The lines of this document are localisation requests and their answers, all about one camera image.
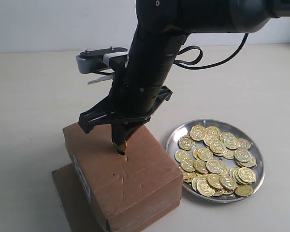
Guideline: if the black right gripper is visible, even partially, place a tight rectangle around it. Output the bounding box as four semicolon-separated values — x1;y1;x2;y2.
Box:
78;55;172;145

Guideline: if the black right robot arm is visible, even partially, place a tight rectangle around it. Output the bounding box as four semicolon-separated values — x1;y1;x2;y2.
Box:
76;0;290;146

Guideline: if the brown cardboard box with slot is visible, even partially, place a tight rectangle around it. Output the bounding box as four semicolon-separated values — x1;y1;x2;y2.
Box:
63;123;183;232

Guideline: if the gold coin top stack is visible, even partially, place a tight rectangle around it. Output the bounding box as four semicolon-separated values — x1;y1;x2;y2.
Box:
189;125;207;141

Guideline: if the flat cardboard base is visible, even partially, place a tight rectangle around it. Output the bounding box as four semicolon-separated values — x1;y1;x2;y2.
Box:
51;163;102;232

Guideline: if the gold coin by finger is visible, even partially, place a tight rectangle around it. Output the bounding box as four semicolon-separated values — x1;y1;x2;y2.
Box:
234;185;254;197

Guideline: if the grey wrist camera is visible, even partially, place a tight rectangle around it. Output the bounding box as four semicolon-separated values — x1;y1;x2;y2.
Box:
76;47;128;74

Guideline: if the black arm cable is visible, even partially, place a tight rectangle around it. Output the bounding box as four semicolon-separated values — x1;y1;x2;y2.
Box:
174;32;250;71

